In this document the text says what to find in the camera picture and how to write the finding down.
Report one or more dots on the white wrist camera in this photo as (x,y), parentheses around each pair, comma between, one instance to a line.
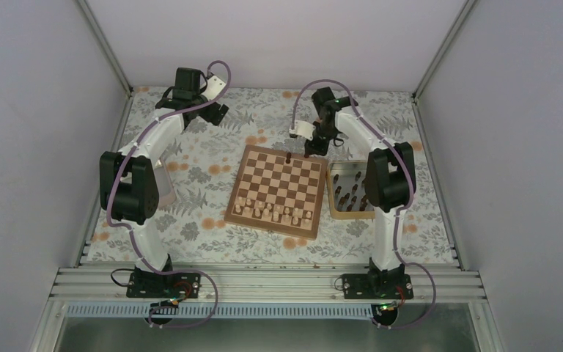
(214,87)
(303,129)

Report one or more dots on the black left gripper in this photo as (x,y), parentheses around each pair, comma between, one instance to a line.
(210,115)

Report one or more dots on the yellow metal tin box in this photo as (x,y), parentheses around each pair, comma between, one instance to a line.
(347,195)

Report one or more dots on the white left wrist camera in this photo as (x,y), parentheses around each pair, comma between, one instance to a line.
(214,87)

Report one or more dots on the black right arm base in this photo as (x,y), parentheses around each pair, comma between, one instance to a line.
(389,286)

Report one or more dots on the metal tin under left arm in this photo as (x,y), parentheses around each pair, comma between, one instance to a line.
(166,191)

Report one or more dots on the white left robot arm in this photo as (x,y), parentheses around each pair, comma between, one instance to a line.
(128,186)

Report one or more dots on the wooden chessboard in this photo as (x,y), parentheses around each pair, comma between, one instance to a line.
(272,185)

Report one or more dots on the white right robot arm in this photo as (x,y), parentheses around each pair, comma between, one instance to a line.
(390,174)

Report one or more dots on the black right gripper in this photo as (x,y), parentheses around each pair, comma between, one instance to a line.
(312,149)

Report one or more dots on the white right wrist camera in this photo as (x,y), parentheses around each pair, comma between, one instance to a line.
(303,129)

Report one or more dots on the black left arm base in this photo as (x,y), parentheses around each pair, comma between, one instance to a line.
(145,284)

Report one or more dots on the aluminium rail frame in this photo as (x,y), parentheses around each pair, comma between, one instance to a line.
(270,285)

